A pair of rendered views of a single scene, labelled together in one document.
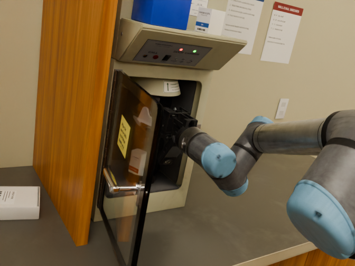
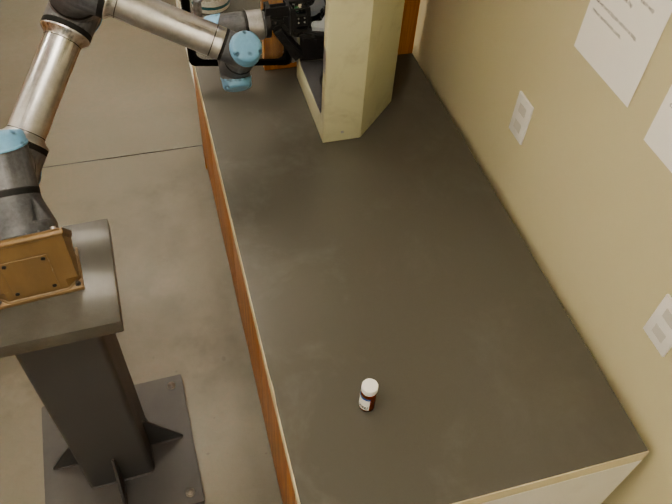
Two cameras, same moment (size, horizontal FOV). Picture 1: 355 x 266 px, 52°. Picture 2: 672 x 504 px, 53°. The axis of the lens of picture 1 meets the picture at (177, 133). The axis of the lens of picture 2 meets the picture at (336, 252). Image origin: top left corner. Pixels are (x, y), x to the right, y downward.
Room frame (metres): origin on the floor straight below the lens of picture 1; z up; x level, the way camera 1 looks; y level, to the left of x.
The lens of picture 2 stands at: (1.59, -1.45, 2.20)
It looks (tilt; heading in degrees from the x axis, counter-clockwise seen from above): 50 degrees down; 108
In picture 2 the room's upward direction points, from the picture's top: 4 degrees clockwise
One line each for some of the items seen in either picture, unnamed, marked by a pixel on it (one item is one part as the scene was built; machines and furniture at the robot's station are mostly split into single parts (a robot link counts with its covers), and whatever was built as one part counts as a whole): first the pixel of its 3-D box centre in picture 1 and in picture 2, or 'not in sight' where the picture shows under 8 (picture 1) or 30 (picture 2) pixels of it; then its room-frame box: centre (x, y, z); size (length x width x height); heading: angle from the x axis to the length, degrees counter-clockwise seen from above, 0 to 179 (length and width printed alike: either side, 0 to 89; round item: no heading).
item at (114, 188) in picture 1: (119, 180); not in sight; (0.68, 0.10, 1.20); 0.10 x 0.05 x 0.03; 26
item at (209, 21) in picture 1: (209, 21); not in sight; (0.99, -0.03, 1.54); 0.05 x 0.05 x 0.06; 43
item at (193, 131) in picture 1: (192, 142); (256, 24); (0.89, -0.04, 1.24); 0.08 x 0.05 x 0.08; 126
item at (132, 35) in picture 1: (183, 49); not in sight; (0.95, 0.02, 1.46); 0.32 x 0.11 x 0.10; 126
